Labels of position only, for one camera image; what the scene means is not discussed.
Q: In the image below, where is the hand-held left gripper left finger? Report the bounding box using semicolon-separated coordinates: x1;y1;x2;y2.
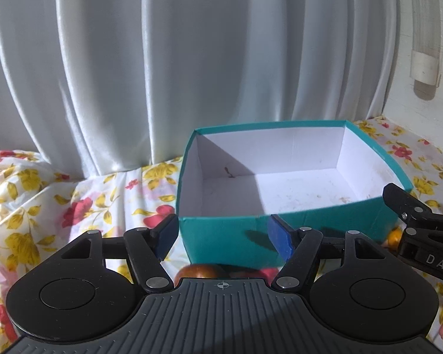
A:
60;214;180;294

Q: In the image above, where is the white wall pipe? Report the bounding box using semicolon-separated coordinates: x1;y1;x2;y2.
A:
407;0;443;88

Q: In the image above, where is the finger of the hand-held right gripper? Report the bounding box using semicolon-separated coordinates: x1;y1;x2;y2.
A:
382;183;443;231

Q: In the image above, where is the floral bedsheet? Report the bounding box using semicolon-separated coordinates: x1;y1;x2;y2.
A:
0;115;443;354

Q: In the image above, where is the red apple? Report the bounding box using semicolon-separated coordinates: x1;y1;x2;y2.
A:
174;264;230;287

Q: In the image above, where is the white curtain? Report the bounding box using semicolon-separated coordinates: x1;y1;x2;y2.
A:
0;0;400;178

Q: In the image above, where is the small orange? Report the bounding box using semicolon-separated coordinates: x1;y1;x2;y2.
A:
387;229;405;250

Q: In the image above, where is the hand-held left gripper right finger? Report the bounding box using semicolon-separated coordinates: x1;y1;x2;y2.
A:
268;213;391;296

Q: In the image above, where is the dark red fruit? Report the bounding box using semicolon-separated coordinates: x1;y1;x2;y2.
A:
228;268;271;284

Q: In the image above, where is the teal cardboard box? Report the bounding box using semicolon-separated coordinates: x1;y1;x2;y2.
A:
175;119;414;269

